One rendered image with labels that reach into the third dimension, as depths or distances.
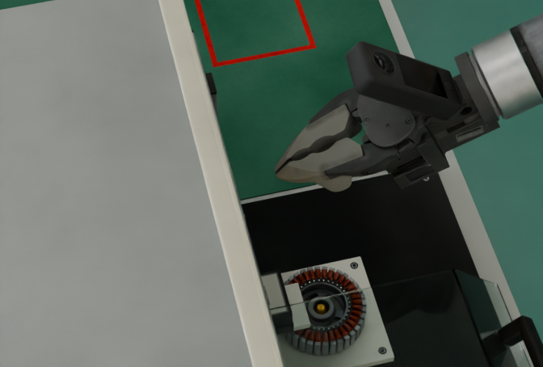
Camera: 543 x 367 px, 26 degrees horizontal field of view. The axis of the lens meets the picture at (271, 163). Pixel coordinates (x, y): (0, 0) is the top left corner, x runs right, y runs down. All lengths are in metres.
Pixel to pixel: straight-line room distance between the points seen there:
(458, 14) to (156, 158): 1.97
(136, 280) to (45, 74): 0.22
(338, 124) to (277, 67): 0.66
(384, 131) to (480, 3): 1.84
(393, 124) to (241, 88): 0.68
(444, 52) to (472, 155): 0.30
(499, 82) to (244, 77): 0.74
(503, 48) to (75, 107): 0.38
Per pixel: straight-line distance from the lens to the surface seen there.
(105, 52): 1.05
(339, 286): 1.48
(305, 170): 1.11
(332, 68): 1.77
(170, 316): 0.90
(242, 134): 1.69
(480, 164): 2.62
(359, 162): 1.09
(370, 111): 1.11
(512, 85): 1.08
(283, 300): 1.41
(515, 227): 2.54
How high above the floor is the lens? 2.11
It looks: 55 degrees down
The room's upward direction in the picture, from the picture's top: straight up
